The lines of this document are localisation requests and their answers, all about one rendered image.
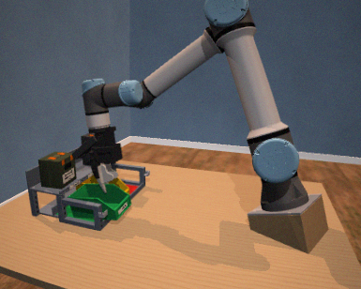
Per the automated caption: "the grey metal shelf rack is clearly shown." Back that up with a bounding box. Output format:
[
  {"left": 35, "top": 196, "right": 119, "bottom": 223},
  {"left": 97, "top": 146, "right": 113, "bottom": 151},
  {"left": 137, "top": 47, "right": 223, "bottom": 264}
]
[{"left": 25, "top": 159, "right": 150, "bottom": 231}]

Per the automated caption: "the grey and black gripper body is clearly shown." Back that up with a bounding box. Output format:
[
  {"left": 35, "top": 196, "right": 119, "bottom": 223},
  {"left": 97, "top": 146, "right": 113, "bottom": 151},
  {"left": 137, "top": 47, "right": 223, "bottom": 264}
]
[{"left": 88, "top": 126, "right": 123, "bottom": 164}]

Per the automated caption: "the green bin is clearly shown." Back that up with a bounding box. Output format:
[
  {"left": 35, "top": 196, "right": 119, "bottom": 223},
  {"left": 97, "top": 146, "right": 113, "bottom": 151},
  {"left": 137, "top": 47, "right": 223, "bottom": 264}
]
[{"left": 68, "top": 184, "right": 129, "bottom": 221}]

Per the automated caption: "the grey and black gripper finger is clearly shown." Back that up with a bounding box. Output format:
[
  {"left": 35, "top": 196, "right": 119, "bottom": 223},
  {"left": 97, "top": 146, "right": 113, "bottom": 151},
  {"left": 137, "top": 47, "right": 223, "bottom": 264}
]
[
  {"left": 90, "top": 155, "right": 113, "bottom": 193},
  {"left": 102, "top": 163, "right": 118, "bottom": 178}
]

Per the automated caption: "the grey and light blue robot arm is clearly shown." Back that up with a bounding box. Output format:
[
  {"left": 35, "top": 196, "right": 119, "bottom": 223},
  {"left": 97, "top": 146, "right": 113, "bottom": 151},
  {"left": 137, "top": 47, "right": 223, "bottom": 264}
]
[{"left": 82, "top": 0, "right": 308, "bottom": 212}]

